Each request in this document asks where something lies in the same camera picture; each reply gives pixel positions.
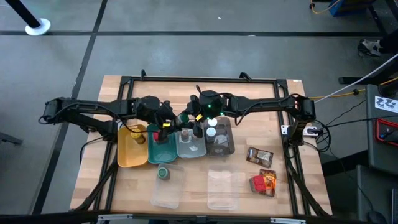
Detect black cable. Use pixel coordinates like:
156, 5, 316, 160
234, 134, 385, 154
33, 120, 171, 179
323, 114, 398, 129
325, 99, 367, 125

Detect person's shoe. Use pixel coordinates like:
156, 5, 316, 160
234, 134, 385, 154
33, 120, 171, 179
356, 37, 382, 57

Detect black computer mouse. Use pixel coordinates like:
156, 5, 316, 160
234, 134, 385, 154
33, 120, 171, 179
366, 210, 388, 224

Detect dark translucent plastic bin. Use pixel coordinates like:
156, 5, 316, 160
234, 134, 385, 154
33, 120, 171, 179
203, 116, 236, 157

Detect orange spice packet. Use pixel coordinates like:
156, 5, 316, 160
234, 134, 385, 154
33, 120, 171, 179
259, 168, 277, 198

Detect black pole white base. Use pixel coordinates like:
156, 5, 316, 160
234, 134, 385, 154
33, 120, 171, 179
4, 0, 52, 37

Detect dark cabinet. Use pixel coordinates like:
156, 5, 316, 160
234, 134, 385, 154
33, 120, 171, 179
356, 164, 398, 224

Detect grey plastic bin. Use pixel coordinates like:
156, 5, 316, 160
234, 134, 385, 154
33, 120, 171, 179
175, 127, 208, 159

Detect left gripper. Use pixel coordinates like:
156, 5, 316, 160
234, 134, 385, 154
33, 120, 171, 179
145, 96, 183, 139

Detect red-lid patterned spice tin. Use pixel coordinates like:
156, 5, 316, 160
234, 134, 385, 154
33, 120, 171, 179
248, 174, 267, 194
152, 129, 169, 146

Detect silver connector plate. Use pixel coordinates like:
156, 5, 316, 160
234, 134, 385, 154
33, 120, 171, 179
303, 125, 320, 136

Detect yellow plastic bin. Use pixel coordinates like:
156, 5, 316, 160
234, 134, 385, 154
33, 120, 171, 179
116, 124, 149, 168

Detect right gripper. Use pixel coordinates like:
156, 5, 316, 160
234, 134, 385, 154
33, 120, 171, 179
182, 88, 225, 138

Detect silver aluminium profile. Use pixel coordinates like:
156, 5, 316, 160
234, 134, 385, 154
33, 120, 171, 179
97, 213, 134, 223
269, 217, 307, 224

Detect yellow-lid dark spice bottle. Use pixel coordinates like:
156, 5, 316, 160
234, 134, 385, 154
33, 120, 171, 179
129, 128, 146, 146

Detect dark floor foot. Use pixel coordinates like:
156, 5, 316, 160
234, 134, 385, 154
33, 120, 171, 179
0, 132, 24, 146

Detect clear plastic container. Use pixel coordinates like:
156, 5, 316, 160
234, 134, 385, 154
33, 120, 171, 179
206, 164, 239, 211
150, 162, 186, 210

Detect yellow cable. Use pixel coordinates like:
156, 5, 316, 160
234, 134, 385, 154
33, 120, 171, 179
309, 0, 341, 15
306, 77, 398, 100

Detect black desk leg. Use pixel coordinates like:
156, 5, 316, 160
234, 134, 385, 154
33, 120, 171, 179
338, 57, 398, 85

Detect white cable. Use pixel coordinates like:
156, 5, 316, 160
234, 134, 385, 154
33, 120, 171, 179
313, 52, 398, 103

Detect brown spice packet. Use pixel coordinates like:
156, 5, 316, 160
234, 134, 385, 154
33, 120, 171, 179
246, 146, 274, 169

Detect person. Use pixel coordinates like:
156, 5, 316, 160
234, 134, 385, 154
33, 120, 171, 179
378, 27, 398, 54

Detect blue box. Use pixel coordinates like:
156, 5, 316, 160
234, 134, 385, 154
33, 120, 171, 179
328, 0, 376, 17

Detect grey desk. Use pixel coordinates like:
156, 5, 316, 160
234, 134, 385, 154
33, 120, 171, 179
365, 83, 398, 169

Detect black aluminium table frame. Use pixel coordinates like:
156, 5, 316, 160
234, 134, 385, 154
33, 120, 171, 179
70, 68, 332, 218

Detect teal plastic bin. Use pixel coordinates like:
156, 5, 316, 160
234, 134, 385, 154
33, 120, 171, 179
146, 123, 178, 165

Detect black rig crossbar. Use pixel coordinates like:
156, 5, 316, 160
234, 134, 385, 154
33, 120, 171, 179
0, 210, 398, 224

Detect white sticker black figures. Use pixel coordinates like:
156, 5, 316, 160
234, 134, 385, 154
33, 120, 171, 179
374, 95, 398, 113

